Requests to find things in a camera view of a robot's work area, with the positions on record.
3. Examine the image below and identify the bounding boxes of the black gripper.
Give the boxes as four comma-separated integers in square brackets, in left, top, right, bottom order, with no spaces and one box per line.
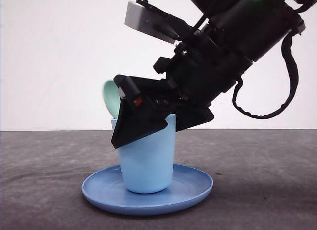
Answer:
[111,31,252,148]

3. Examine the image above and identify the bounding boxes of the light blue plastic cup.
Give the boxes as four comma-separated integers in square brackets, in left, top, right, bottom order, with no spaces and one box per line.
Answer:
[116,114,176,194]

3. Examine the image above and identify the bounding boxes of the mint green plastic spoon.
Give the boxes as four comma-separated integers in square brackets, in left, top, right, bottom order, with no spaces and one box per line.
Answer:
[102,80,121,119]

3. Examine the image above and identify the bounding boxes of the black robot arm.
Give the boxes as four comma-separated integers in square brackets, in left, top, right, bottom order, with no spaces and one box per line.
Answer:
[111,0,317,148]

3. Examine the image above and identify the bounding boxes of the blue plastic plate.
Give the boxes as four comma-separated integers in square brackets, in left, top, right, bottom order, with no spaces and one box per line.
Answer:
[81,164,213,216]

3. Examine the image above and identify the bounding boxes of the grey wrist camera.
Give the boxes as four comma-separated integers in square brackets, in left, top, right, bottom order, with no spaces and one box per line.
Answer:
[124,1,175,44]

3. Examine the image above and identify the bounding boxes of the black braided cable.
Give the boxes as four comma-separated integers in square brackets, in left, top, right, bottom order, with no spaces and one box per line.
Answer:
[231,5,307,119]

